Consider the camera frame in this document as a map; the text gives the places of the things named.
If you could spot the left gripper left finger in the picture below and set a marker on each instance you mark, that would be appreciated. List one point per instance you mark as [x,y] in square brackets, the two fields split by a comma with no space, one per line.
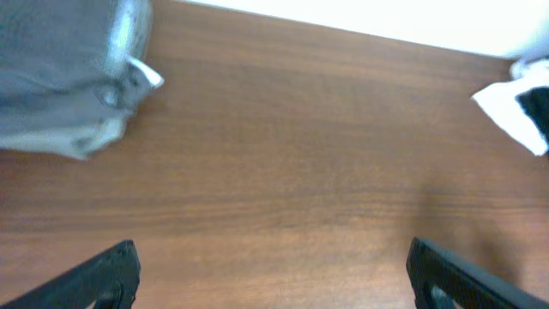
[107,280]

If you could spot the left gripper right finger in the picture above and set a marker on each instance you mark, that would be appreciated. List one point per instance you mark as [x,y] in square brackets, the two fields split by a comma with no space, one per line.
[441,279]

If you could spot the grey shorts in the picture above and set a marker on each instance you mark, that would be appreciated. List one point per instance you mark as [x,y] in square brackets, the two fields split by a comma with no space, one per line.
[72,73]

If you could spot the white cloth garment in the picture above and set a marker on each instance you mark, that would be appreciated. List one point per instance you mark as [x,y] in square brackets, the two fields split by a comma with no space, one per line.
[498,102]

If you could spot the black garment with white stripes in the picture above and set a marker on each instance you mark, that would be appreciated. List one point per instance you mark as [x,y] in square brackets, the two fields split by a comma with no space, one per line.
[534,103]

